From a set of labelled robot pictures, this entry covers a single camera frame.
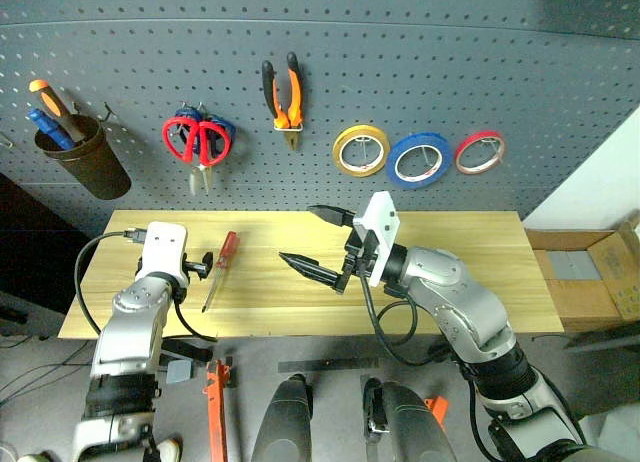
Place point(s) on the red tape roll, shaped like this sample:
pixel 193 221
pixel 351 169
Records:
pixel 457 158

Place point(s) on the metal tape hook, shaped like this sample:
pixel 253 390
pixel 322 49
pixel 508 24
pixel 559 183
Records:
pixel 425 154
pixel 365 139
pixel 487 141

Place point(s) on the gray metal pegboard wall panel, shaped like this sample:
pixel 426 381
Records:
pixel 350 57

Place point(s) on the metal scissors hook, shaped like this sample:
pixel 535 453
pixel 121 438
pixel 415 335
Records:
pixel 200 105

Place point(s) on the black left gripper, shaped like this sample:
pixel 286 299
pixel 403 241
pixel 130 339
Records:
pixel 191 269

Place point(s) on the blue tape roll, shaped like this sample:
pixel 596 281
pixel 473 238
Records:
pixel 392 164

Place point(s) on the orange bar clamp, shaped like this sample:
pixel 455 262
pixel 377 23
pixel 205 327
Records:
pixel 217 412

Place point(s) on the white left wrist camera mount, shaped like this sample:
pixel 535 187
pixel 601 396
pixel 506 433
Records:
pixel 162 254

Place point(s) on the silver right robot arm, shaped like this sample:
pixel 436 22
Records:
pixel 450 287

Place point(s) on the black floor strip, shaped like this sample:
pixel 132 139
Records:
pixel 325 364

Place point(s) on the yellow tape roll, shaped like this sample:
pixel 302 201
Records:
pixel 336 154

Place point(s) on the black cabinet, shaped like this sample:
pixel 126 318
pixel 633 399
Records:
pixel 35 252

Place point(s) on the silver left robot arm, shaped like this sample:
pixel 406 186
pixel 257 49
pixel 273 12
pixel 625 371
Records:
pixel 130 322

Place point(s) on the white sneaker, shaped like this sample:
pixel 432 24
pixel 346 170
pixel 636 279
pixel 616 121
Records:
pixel 167 449

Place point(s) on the small orange bracket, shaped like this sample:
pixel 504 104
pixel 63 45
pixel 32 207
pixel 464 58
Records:
pixel 437 409

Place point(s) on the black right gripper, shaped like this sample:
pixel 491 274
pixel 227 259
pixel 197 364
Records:
pixel 362 257

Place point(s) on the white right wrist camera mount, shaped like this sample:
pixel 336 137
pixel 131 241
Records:
pixel 385 222

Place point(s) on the orange black pliers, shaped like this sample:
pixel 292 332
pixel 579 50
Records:
pixel 287 117

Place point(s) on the open cardboard box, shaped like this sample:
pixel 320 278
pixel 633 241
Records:
pixel 585 302

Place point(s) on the grey block in box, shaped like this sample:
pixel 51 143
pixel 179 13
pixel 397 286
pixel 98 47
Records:
pixel 575 264

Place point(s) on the dark plastic cup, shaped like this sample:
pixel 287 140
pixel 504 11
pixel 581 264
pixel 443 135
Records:
pixel 95 172

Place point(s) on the flat metal pegboard hook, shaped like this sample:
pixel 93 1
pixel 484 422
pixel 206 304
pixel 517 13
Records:
pixel 5 141

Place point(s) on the dark rounded shape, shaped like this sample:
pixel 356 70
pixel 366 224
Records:
pixel 282 422
pixel 410 427

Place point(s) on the metal cup holder hook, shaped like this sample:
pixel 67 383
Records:
pixel 107 111

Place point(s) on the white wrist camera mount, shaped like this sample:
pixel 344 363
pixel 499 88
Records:
pixel 162 254
pixel 385 222

